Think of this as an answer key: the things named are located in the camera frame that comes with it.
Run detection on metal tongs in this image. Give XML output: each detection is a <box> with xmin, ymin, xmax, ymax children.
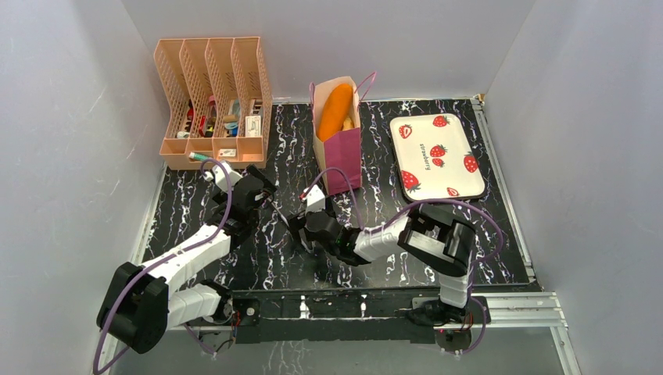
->
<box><xmin>269</xmin><ymin>198</ymin><xmax>313</xmax><ymax>254</ymax></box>

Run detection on long orange fake baguette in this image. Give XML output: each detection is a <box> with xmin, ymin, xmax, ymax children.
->
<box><xmin>317</xmin><ymin>84</ymin><xmax>354</xmax><ymax>142</ymax></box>

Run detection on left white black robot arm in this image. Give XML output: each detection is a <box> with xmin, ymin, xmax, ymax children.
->
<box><xmin>96</xmin><ymin>162</ymin><xmax>277</xmax><ymax>354</ymax></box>

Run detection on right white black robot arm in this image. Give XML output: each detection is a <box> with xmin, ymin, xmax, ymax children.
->
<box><xmin>287</xmin><ymin>204</ymin><xmax>475</xmax><ymax>326</ymax></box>

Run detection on small yellow fake bread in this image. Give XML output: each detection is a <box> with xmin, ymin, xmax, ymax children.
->
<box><xmin>342</xmin><ymin>117</ymin><xmax>355</xmax><ymax>131</ymax></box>

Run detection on green white tube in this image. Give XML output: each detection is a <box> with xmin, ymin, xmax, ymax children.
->
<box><xmin>188</xmin><ymin>152</ymin><xmax>213</xmax><ymax>163</ymax></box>

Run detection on small white box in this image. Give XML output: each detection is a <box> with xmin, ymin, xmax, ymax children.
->
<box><xmin>245</xmin><ymin>115</ymin><xmax>263</xmax><ymax>138</ymax></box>

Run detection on red bottle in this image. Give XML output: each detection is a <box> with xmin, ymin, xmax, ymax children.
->
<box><xmin>208</xmin><ymin>95</ymin><xmax>217</xmax><ymax>118</ymax></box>

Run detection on peach plastic file organizer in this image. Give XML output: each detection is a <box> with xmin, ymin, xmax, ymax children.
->
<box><xmin>154</xmin><ymin>37</ymin><xmax>273</xmax><ymax>170</ymax></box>

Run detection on white strawberry print tray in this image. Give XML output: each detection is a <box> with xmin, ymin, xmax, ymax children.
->
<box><xmin>389</xmin><ymin>113</ymin><xmax>486</xmax><ymax>202</ymax></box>

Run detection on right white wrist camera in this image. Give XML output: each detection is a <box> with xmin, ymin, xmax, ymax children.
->
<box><xmin>300</xmin><ymin>184</ymin><xmax>326</xmax><ymax>213</ymax></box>

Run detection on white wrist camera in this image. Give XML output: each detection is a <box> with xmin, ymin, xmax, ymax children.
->
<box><xmin>300</xmin><ymin>184</ymin><xmax>326</xmax><ymax>213</ymax></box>
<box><xmin>203</xmin><ymin>161</ymin><xmax>242</xmax><ymax>192</ymax></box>

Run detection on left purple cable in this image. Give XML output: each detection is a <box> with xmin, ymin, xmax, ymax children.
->
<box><xmin>93</xmin><ymin>158</ymin><xmax>233</xmax><ymax>375</ymax></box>

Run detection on purple cable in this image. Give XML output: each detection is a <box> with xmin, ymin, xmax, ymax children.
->
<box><xmin>305</xmin><ymin>166</ymin><xmax>504</xmax><ymax>356</ymax></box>
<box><xmin>93</xmin><ymin>158</ymin><xmax>233</xmax><ymax>375</ymax></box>

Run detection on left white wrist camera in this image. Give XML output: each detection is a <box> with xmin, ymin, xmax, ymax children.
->
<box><xmin>203</xmin><ymin>161</ymin><xmax>242</xmax><ymax>192</ymax></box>

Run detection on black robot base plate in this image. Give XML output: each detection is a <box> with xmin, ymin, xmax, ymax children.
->
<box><xmin>233</xmin><ymin>287</ymin><xmax>492</xmax><ymax>344</ymax></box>

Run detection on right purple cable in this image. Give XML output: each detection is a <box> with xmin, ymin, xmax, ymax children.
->
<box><xmin>305</xmin><ymin>166</ymin><xmax>504</xmax><ymax>356</ymax></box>

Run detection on aluminium frame rail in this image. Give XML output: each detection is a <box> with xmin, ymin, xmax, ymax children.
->
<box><xmin>91</xmin><ymin>292</ymin><xmax>582</xmax><ymax>375</ymax></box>

